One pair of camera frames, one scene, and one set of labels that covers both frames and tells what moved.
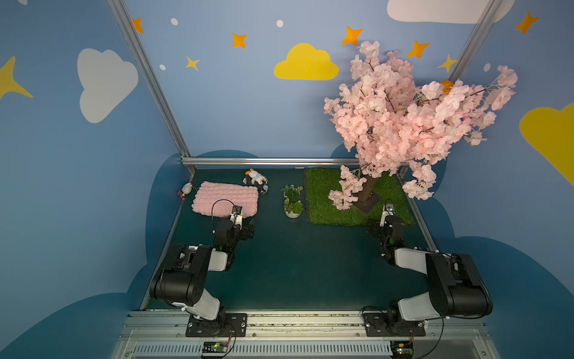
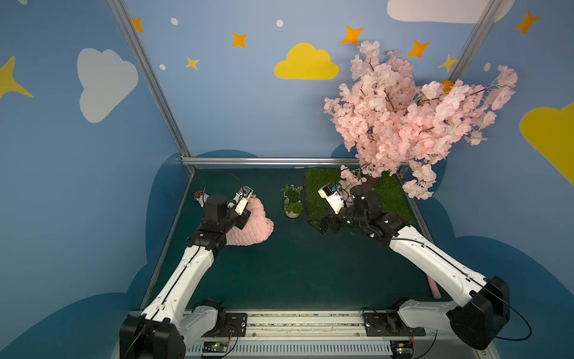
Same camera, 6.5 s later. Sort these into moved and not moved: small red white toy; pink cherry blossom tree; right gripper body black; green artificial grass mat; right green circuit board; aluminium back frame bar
Moved: small red white toy; right gripper body black
Not moved: green artificial grass mat; aluminium back frame bar; right green circuit board; pink cherry blossom tree
